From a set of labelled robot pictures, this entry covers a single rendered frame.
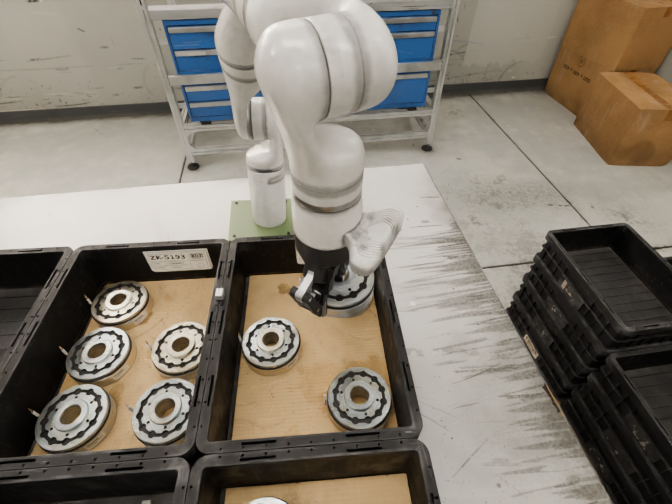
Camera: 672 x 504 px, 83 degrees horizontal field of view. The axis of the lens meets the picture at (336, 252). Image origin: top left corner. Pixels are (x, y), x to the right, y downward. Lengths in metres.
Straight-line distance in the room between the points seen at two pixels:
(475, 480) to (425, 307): 0.37
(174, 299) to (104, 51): 2.88
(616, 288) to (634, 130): 1.79
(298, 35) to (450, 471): 0.72
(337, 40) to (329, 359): 0.54
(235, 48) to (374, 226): 0.40
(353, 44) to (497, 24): 3.49
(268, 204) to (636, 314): 1.15
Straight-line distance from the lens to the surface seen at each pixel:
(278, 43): 0.28
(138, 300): 0.83
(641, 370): 1.52
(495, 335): 0.95
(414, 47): 2.59
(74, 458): 0.63
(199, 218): 1.22
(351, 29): 0.30
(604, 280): 1.54
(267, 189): 0.96
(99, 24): 3.51
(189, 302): 0.83
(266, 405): 0.68
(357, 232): 0.38
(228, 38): 0.68
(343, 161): 0.33
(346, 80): 0.29
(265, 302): 0.79
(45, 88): 3.85
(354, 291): 0.52
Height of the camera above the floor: 1.45
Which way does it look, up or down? 46 degrees down
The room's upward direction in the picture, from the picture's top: straight up
